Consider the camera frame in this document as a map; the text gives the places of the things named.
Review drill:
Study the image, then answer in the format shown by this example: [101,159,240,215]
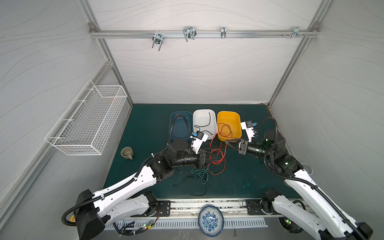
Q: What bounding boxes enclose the red cable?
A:
[217,122,233,139]

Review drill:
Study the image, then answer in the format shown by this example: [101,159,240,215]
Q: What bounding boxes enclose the black cable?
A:
[194,112,214,136]

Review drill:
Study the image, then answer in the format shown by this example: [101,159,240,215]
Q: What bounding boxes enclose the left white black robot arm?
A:
[61,114,211,240]

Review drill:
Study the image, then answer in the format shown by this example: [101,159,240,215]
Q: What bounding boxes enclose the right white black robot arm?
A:
[225,117,373,240]

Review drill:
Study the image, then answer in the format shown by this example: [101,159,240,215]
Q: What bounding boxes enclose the yellow plastic bin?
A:
[217,111,242,142]

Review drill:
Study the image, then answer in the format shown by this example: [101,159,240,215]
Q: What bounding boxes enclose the white plastic bin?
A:
[193,109,218,140]

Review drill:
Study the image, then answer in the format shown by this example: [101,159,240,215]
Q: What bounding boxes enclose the blue plastic bin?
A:
[167,111,193,143]

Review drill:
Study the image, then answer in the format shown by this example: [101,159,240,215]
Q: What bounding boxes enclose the blue white patterned plate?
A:
[198,205,224,238]

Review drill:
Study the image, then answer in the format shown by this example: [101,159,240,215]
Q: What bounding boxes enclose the white vent strip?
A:
[106,217,268,231]

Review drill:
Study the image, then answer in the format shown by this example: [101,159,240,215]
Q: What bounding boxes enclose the beige mug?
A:
[121,147,134,160]

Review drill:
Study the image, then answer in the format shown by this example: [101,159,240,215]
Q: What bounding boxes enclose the small metal hook clamp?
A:
[221,27,227,39]

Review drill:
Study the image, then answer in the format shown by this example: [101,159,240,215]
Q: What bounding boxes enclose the middle metal U-bolt clamp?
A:
[183,27,197,42]

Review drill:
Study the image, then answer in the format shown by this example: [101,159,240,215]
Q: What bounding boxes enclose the metal u-bolt clamp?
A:
[152,33,164,51]
[183,27,197,42]

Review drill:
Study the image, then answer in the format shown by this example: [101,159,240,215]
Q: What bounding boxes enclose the left metal U-bolt clamp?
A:
[152,33,164,51]

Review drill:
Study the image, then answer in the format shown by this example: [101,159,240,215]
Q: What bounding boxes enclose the green cable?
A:
[191,167,211,185]

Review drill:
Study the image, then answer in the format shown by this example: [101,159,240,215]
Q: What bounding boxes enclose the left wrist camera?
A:
[191,131,208,154]

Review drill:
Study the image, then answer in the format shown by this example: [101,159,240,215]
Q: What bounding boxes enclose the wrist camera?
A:
[191,131,208,154]
[241,121,258,143]

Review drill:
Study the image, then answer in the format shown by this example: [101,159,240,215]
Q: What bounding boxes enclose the tangled black cables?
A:
[171,149,226,197]

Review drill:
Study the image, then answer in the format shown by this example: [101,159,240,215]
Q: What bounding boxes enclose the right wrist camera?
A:
[241,121,258,143]

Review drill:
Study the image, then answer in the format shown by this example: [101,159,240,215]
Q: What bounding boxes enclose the aluminium front rail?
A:
[86,197,331,219]

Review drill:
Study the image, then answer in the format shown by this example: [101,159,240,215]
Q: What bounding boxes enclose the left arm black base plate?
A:
[144,201,171,217]

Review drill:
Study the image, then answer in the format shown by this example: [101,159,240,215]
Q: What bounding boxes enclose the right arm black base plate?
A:
[242,199,271,216]

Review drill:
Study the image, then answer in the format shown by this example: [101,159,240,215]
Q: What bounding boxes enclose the white wire wall basket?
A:
[45,80,127,156]

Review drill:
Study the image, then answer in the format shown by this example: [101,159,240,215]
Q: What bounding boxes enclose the right metal bolt bracket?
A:
[282,27,309,39]

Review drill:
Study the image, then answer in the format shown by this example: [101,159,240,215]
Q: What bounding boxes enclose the metal crossbar rail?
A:
[90,29,321,39]

